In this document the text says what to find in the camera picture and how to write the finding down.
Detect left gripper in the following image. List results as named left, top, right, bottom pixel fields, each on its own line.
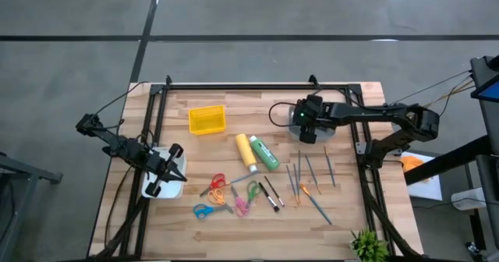
left=145, top=143, right=189, bottom=200

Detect green paint bottle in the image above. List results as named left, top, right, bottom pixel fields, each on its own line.
left=248, top=135, right=281, bottom=172

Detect grey handled paintbrush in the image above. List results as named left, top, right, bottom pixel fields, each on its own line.
left=229, top=170, right=261, bottom=185

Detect yellow paint bottle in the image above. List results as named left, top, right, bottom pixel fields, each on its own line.
left=234, top=133, right=259, bottom=174

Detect thin black paintbrush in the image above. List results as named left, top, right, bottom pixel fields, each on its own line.
left=264, top=175, right=285, bottom=207

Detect white plastic bin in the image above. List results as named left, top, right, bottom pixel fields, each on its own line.
left=140, top=147, right=187, bottom=200

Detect grey plastic bin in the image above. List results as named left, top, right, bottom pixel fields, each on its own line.
left=287, top=104, right=337, bottom=143

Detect yellow plastic mesh basket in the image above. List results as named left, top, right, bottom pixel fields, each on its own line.
left=188, top=104, right=228, bottom=136

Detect wide black paintbrush silver ferrule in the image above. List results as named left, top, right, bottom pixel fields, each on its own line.
left=258, top=182, right=281, bottom=214

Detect orange object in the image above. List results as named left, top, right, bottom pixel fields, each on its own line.
left=401, top=155, right=426, bottom=176

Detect white paper sheet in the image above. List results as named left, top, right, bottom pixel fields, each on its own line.
left=400, top=150, right=444, bottom=202

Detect black diagonal beam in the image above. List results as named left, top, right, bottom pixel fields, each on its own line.
left=404, top=135, right=499, bottom=186

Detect green plant in white pot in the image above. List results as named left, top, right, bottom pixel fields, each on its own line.
left=349, top=227, right=391, bottom=262

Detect grey metal stand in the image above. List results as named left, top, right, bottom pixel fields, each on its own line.
left=0, top=151, right=64, bottom=262

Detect dark grey equipment stand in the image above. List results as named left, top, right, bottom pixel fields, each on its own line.
left=469, top=55, right=499, bottom=251

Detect white power adapter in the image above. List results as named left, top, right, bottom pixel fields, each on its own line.
left=451, top=186, right=487, bottom=211

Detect blue lit screen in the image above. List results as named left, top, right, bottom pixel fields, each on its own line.
left=470, top=73, right=499, bottom=103

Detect red handled scissors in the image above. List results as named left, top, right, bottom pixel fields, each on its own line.
left=199, top=172, right=227, bottom=198

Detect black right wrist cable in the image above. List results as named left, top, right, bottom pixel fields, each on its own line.
left=267, top=100, right=301, bottom=129

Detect blue handled scissors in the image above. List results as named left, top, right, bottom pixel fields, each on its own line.
left=193, top=203, right=231, bottom=220

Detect pink handled scissors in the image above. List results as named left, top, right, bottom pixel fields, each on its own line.
left=230, top=186, right=250, bottom=218

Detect green handled scissors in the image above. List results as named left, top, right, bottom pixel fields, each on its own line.
left=246, top=180, right=262, bottom=207

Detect black left arm base cable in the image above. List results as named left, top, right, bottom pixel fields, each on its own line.
left=94, top=80, right=150, bottom=115

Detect black cable to stand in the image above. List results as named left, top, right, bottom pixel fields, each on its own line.
left=388, top=69, right=475, bottom=107

